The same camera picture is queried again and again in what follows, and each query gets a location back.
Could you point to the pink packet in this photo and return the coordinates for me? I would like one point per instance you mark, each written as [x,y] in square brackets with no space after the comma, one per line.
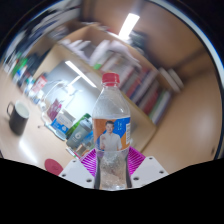
[54,110]

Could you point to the green plastic bottle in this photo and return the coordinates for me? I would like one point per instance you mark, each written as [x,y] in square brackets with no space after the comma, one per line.
[20,66]

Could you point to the clear plastic bottle red cap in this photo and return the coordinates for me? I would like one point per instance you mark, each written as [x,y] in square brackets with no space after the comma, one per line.
[111,133]

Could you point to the white desk lamp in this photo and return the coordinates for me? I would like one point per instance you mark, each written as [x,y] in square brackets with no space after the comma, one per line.
[50,91]

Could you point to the blue and white box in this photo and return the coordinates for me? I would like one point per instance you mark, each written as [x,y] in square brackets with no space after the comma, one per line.
[61,124]

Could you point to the white under-shelf light strip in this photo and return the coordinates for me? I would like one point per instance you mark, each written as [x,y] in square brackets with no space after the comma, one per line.
[80,73]

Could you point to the bright ceiling light tube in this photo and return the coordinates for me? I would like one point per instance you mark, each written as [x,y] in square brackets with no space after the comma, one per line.
[129,26]

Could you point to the green bottle behind shaker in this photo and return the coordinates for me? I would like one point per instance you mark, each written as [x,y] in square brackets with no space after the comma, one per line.
[83,117]

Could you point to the wooden shelf unit with books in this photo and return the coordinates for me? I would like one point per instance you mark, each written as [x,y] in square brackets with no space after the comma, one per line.
[146,86]

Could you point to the grey shaker bottle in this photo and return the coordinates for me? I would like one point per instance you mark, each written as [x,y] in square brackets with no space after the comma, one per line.
[78,135]

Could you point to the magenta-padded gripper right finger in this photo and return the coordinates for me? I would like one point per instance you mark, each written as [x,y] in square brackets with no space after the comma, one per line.
[150,170]

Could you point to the black mug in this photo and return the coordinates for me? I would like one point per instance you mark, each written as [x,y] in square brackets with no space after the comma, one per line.
[18,121]

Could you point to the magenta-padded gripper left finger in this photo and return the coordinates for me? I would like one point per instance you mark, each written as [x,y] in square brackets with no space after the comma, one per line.
[75,172]

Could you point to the red-lidded white jar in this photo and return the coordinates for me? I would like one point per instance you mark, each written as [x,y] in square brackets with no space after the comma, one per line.
[40,84]

